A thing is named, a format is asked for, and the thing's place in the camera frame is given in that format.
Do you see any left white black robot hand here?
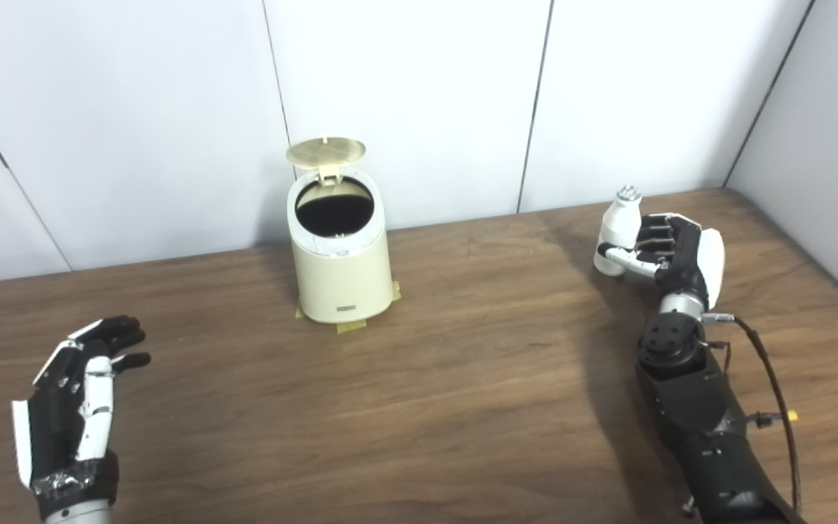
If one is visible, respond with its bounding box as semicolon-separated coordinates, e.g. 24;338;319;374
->
12;315;152;519

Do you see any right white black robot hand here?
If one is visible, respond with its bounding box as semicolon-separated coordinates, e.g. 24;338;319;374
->
596;213;725;310

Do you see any small white plastic bottle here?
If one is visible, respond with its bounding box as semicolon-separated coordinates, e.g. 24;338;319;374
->
594;185;643;277

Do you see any cream round bin lid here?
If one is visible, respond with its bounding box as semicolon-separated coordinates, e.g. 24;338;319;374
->
286;136;367;186

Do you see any cream-colored bin body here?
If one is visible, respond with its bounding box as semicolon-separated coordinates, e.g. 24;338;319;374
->
287;169;395;324

